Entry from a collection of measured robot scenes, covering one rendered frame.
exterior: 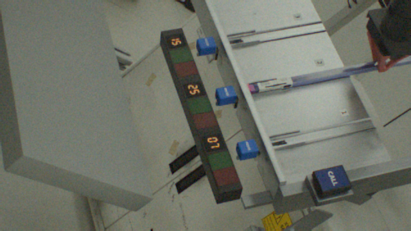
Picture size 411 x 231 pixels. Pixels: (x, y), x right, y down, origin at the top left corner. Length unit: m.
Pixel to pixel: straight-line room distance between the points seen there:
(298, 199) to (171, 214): 0.59
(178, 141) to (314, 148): 0.58
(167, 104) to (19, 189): 0.41
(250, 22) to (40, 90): 0.47
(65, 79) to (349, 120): 0.47
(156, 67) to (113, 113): 0.72
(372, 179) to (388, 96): 2.20
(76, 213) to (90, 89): 0.85
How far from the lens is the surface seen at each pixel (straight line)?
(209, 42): 1.37
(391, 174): 1.29
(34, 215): 1.93
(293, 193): 1.22
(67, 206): 2.02
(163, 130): 1.85
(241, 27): 1.42
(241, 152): 1.24
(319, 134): 1.31
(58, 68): 1.19
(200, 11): 1.47
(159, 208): 1.81
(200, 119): 1.30
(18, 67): 1.12
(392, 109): 3.44
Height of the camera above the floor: 1.21
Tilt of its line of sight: 25 degrees down
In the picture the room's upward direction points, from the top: 53 degrees clockwise
